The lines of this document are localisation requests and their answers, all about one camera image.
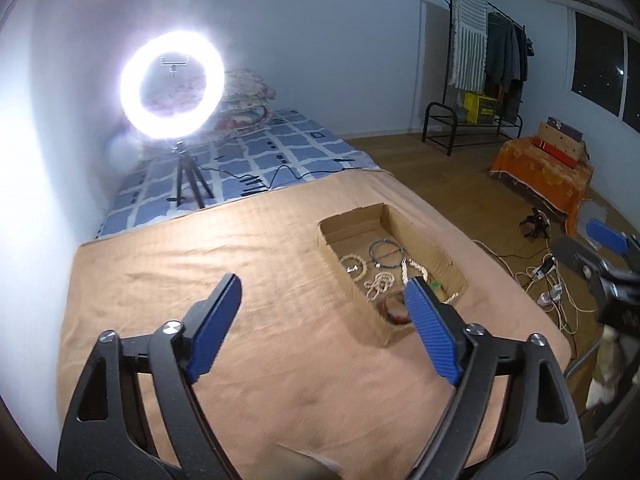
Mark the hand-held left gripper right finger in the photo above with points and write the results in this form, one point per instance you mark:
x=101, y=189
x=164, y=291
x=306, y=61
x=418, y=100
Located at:
x=435, y=330

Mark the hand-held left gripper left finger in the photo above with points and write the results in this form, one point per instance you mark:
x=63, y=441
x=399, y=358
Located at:
x=215, y=330

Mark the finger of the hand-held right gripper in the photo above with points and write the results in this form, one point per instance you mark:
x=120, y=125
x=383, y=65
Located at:
x=607, y=235
x=575, y=255

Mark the thin pearl strand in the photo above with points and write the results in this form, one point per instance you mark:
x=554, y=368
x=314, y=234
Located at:
x=406, y=267

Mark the cardboard box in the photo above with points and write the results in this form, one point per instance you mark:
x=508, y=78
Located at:
x=430, y=240

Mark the person's right hand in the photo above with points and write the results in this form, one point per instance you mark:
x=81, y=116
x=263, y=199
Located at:
x=605, y=360

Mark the white power strip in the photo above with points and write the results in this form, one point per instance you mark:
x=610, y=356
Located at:
x=544, y=269
x=550, y=296

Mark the small black floor tripod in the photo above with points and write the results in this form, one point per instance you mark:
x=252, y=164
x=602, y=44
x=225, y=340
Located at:
x=535, y=222

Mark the orange covered low table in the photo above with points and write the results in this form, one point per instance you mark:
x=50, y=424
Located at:
x=540, y=175

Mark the tan cardboard carton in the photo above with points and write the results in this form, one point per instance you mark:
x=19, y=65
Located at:
x=575, y=147

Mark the red flat box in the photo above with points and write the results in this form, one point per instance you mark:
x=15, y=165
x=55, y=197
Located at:
x=552, y=152

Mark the dark flat box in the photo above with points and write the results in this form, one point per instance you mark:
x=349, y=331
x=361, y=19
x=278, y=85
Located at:
x=565, y=127

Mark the window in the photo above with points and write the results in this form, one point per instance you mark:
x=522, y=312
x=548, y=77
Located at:
x=600, y=60

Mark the yellow box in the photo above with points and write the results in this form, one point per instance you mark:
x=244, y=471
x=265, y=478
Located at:
x=480, y=107

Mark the dark hanging garment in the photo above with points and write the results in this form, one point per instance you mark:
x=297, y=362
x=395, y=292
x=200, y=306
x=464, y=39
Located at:
x=521, y=55

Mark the blue checked bedsheet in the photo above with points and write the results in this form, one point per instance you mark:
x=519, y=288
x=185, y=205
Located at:
x=280, y=140

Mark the grey hanging jacket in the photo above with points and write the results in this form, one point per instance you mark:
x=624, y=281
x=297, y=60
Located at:
x=500, y=55

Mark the striped hanging towel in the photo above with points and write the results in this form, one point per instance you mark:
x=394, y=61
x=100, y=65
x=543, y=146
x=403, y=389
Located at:
x=470, y=40

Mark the folded floral quilt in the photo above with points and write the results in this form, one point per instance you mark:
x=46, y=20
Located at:
x=250, y=90

